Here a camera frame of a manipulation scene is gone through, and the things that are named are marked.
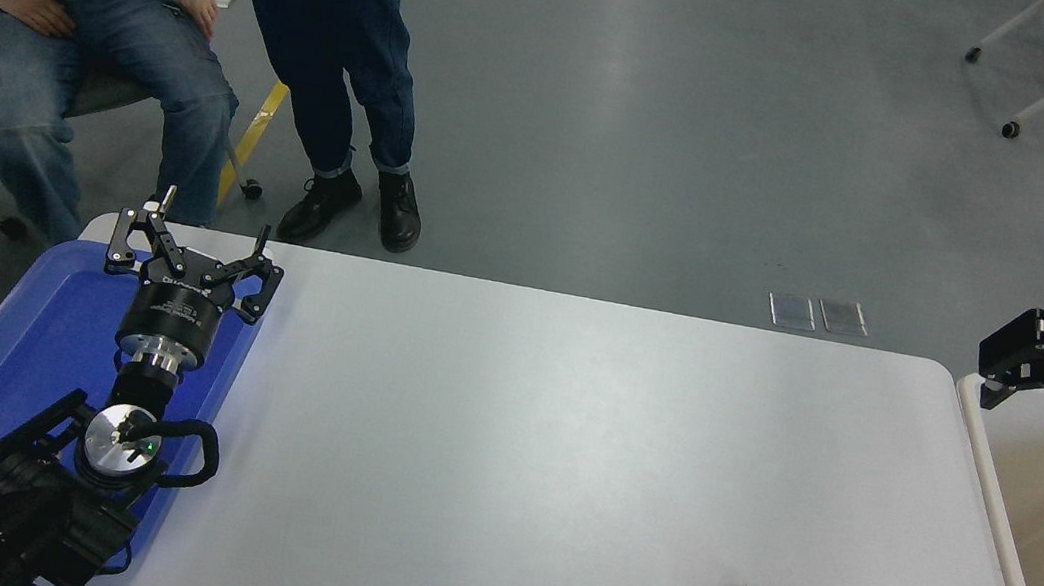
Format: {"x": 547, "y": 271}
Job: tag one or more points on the blue plastic tray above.
{"x": 18, "y": 368}

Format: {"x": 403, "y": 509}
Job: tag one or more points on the person's right hand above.
{"x": 30, "y": 8}

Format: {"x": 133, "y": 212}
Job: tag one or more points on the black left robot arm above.
{"x": 39, "y": 512}

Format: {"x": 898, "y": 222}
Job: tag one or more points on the clear floor plate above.
{"x": 843, "y": 318}
{"x": 793, "y": 313}

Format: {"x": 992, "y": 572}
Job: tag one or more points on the person's left hand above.
{"x": 192, "y": 0}

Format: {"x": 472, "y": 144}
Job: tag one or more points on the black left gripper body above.
{"x": 174, "y": 313}

